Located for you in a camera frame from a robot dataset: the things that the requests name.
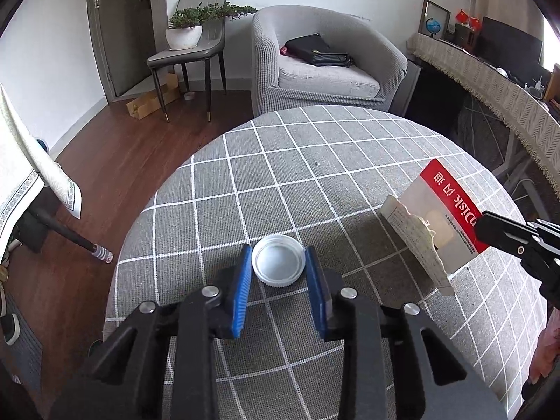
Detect black handbag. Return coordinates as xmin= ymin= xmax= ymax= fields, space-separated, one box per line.
xmin=284 ymin=33 xmax=355 ymax=68

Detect potted plant in white pot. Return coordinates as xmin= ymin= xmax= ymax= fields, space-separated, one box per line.
xmin=164 ymin=2 xmax=258 ymax=51

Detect framed globe picture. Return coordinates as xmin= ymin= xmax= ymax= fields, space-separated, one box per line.
xmin=417 ymin=0 xmax=452 ymax=41

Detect red and white package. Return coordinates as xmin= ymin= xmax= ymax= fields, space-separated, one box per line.
xmin=379 ymin=158 xmax=494 ymax=297

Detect dark floor mat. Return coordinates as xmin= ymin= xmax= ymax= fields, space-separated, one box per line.
xmin=0 ymin=292 xmax=45 ymax=404

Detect flat cardboard box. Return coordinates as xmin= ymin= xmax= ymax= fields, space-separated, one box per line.
xmin=126 ymin=73 xmax=181 ymax=120

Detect beige fringed sideboard cloth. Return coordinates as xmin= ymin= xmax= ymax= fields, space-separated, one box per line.
xmin=406 ymin=32 xmax=560 ymax=194

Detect black and white shoe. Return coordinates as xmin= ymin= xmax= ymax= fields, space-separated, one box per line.
xmin=0 ymin=312 xmax=21 ymax=347

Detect grey armchair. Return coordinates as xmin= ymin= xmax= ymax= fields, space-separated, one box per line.
xmin=251 ymin=5 xmax=409 ymax=117

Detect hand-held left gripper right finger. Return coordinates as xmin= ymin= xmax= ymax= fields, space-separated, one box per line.
xmin=305 ymin=245 xmax=510 ymax=420

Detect round table with checked cloth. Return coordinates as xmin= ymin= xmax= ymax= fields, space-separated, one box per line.
xmin=102 ymin=105 xmax=553 ymax=420

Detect small white device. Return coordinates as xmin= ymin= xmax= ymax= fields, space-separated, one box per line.
xmin=527 ymin=76 xmax=548 ymax=99

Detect grey dining chair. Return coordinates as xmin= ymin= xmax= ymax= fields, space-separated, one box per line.
xmin=146 ymin=0 xmax=229 ymax=124

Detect black monitor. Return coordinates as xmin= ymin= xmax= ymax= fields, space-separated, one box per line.
xmin=474 ymin=16 xmax=546 ymax=86

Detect small red flags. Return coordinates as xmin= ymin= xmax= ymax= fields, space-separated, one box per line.
xmin=455 ymin=8 xmax=481 ymax=31

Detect dark table leg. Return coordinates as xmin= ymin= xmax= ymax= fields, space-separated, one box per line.
xmin=28 ymin=207 xmax=114 ymax=264

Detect white plastic lid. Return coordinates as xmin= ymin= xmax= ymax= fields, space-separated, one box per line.
xmin=251 ymin=234 xmax=306 ymax=288

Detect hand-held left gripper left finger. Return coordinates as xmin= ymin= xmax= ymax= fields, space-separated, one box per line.
xmin=48 ymin=244 xmax=254 ymax=420

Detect pink cloth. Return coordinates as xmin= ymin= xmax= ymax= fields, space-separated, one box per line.
xmin=529 ymin=323 xmax=560 ymax=382

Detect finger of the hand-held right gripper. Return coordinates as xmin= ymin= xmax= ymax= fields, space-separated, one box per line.
xmin=475 ymin=211 xmax=541 ymax=255

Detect white patterned tablecloth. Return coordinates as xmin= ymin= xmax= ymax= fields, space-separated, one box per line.
xmin=0 ymin=83 xmax=83 ymax=251

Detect grey door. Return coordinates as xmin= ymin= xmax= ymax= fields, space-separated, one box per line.
xmin=86 ymin=0 xmax=167 ymax=102

